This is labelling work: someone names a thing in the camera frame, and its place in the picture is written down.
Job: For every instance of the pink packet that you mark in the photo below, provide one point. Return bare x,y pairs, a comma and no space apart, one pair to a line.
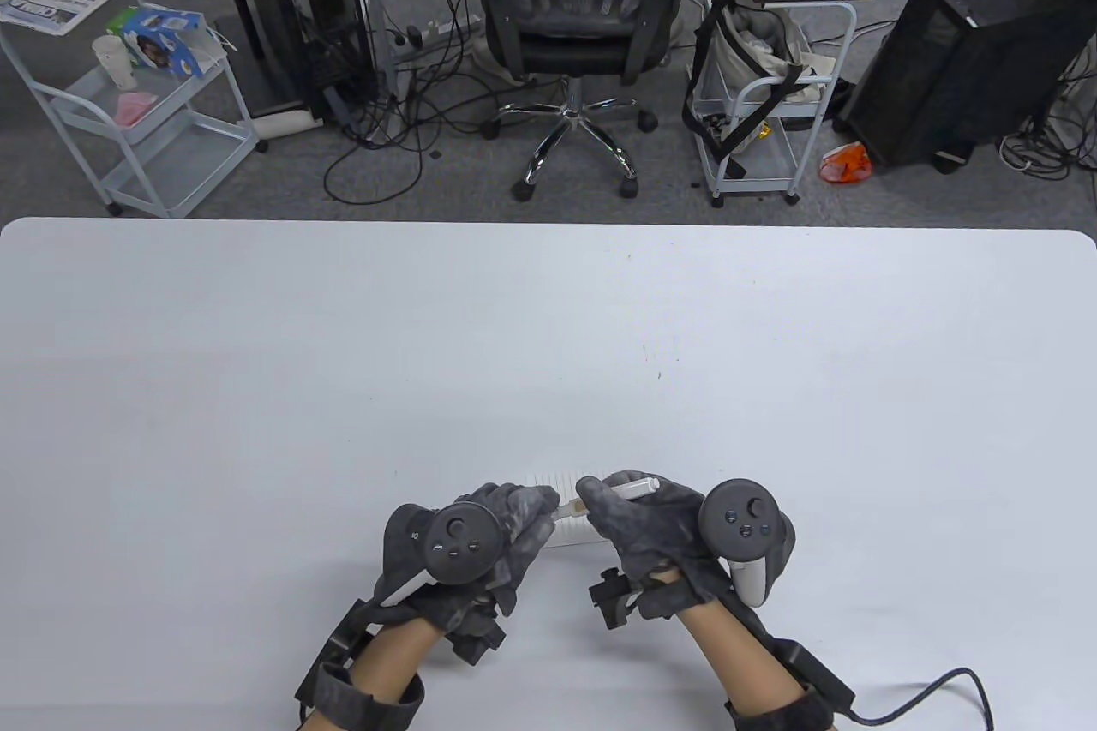
134,110

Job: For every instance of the white power strip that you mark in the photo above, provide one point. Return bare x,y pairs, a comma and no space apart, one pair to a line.
433,31

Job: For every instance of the black wrist camera band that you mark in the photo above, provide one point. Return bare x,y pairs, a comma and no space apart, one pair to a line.
788,718
360,705

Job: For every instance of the black and white controller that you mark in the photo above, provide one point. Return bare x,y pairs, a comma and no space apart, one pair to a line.
463,547
741,517

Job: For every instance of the white metal utility cart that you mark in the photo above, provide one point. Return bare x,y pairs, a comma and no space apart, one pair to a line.
184,157
763,165

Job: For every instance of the white lined text paper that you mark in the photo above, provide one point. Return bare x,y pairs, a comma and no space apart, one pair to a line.
570,534

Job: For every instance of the person's left hand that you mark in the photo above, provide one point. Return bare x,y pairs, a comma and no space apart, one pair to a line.
523,512

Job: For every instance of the person's right hand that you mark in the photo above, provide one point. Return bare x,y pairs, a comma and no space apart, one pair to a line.
651,525

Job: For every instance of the white correction pen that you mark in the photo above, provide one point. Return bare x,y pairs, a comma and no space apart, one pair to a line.
638,488

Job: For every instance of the blue tissue box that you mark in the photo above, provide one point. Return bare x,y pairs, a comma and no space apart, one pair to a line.
158,37

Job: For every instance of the person's left forearm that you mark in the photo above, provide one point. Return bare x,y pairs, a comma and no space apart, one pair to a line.
386,654

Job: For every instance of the white paper cup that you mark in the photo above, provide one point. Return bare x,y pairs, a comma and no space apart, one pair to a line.
113,61

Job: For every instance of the orange plastic bag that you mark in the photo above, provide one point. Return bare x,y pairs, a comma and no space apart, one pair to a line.
847,164

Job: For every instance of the white roll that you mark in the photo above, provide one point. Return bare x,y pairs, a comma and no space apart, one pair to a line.
281,123

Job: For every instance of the black mesh office chair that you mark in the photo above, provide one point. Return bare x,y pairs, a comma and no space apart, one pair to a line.
566,54

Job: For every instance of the person's right forearm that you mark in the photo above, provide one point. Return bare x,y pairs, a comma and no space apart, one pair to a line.
728,654

